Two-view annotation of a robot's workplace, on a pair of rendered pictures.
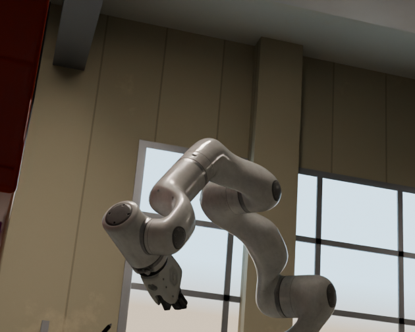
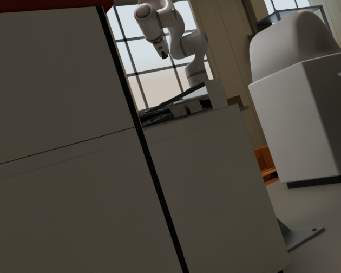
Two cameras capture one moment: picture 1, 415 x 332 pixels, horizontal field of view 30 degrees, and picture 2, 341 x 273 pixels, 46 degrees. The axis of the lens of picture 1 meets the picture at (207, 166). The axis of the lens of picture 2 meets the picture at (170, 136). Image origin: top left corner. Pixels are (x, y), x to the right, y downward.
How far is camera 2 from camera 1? 75 cm
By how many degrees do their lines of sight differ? 27
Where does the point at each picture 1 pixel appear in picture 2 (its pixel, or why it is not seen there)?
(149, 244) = (163, 22)
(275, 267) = (182, 31)
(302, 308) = (197, 48)
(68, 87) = not seen: outside the picture
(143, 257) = (157, 32)
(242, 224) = not seen: hidden behind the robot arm
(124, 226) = (150, 16)
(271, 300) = (179, 50)
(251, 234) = not seen: hidden behind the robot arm
